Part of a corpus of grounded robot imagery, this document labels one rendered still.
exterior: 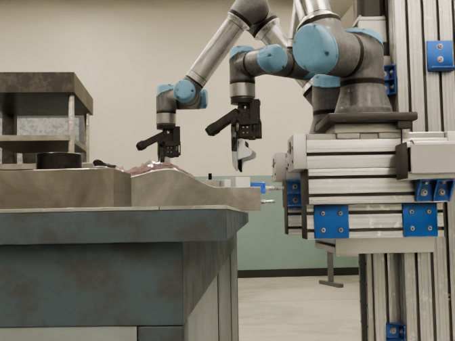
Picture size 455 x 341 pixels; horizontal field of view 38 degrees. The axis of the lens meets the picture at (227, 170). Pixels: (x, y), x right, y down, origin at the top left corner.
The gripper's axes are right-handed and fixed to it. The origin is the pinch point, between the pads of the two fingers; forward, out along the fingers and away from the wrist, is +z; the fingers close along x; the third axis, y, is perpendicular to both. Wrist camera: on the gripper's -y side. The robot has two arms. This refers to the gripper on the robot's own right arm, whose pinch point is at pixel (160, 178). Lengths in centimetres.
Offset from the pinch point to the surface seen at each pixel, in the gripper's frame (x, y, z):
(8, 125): 455, -118, -80
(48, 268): -168, -26, 19
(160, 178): -95, -8, 5
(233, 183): -86, 10, 6
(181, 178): -95, -3, 5
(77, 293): -169, -23, 22
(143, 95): 589, 29, -140
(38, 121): 597, -102, -105
